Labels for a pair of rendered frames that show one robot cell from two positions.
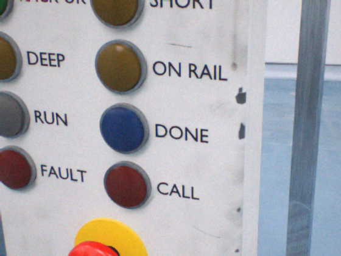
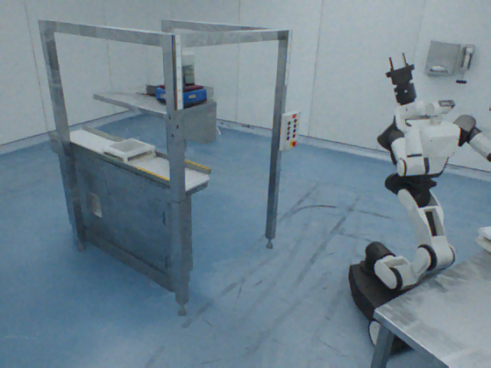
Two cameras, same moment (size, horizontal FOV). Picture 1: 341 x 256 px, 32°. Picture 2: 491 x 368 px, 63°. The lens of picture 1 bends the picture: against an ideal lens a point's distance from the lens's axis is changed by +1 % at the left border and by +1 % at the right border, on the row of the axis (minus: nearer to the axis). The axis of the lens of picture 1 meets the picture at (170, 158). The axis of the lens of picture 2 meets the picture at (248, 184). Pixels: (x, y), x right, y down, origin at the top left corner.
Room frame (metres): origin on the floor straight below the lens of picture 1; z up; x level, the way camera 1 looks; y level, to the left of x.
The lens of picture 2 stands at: (-0.03, 2.73, 1.79)
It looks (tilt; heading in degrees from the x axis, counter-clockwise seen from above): 25 degrees down; 284
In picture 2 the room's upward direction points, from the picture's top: 3 degrees clockwise
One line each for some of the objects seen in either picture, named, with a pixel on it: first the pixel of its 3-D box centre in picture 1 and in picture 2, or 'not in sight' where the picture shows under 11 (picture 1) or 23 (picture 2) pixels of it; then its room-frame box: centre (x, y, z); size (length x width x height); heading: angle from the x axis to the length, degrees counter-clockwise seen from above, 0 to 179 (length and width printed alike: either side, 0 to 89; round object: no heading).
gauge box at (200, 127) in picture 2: not in sight; (196, 122); (0.81, 0.63, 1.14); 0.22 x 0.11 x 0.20; 158
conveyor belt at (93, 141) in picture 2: not in sight; (121, 157); (1.40, 0.52, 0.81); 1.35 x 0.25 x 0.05; 158
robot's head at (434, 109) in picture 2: not in sight; (437, 110); (-0.47, 0.53, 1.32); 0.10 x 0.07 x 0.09; 33
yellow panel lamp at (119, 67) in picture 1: (119, 67); not in sight; (0.32, 0.03, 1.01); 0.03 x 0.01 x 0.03; 68
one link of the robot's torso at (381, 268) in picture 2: not in sight; (396, 272); (-0.47, 0.51, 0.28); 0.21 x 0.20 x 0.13; 123
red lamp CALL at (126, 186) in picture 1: (125, 186); not in sight; (0.32, 0.03, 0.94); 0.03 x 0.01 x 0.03; 68
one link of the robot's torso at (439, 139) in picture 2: not in sight; (421, 144); (-0.44, 0.47, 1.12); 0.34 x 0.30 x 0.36; 33
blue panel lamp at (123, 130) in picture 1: (122, 129); not in sight; (0.32, 0.03, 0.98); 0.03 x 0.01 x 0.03; 68
